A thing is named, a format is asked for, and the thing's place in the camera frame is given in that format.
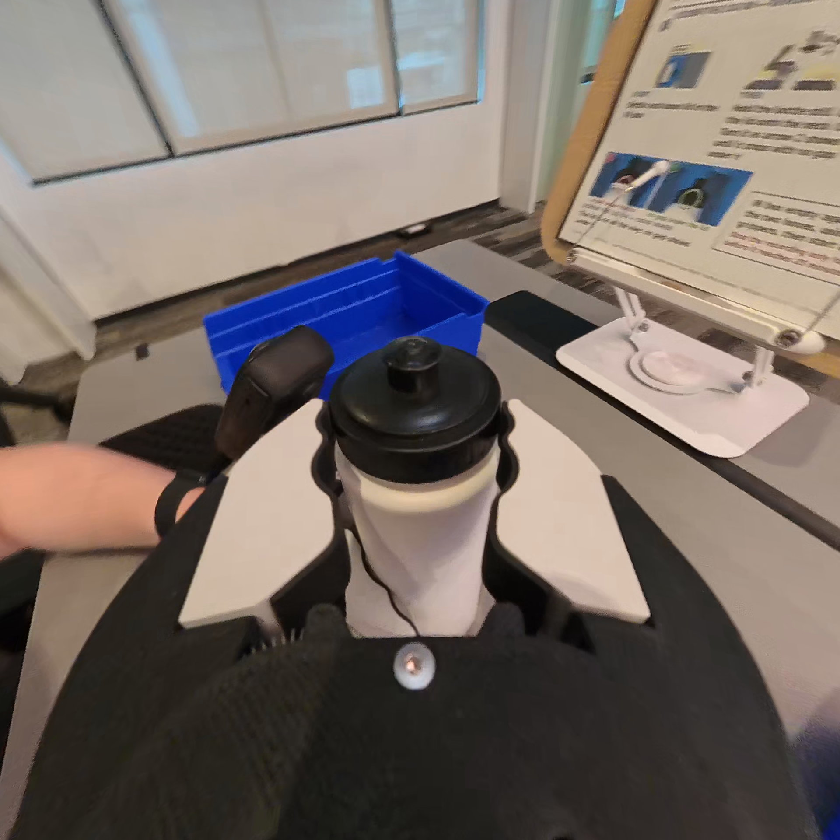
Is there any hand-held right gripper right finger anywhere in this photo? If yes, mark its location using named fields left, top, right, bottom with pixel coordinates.
left=483, top=399, right=652, bottom=641

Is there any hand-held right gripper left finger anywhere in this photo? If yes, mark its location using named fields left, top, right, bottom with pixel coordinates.
left=177, top=399, right=349, bottom=647

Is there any blue plastic bin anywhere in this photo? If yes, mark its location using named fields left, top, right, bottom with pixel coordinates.
left=203, top=249, right=490, bottom=401
left=791, top=715, right=840, bottom=840

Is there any black bottle lid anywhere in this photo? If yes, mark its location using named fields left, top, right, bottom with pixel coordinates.
left=328, top=336, right=503, bottom=485

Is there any white plastic bottle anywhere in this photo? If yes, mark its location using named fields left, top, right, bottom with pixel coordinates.
left=335, top=449, right=500, bottom=639

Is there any person's left forearm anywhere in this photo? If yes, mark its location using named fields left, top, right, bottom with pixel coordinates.
left=0, top=443, right=204, bottom=559

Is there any black wrist band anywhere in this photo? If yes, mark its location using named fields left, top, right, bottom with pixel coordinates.
left=154, top=476, right=211, bottom=536

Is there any black rectangular table pad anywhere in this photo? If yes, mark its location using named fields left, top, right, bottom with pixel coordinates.
left=486, top=290, right=598, bottom=355

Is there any instruction board on white stand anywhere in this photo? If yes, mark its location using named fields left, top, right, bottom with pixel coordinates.
left=541, top=0, right=840, bottom=458

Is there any thin black cable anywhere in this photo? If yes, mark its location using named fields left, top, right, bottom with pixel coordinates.
left=331, top=486, right=421, bottom=637

